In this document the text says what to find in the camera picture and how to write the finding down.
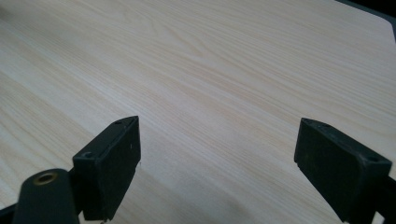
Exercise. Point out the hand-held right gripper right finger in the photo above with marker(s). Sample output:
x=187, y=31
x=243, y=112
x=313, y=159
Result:
x=334, y=174

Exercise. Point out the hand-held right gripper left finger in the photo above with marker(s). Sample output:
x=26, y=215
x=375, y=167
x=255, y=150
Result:
x=109, y=169

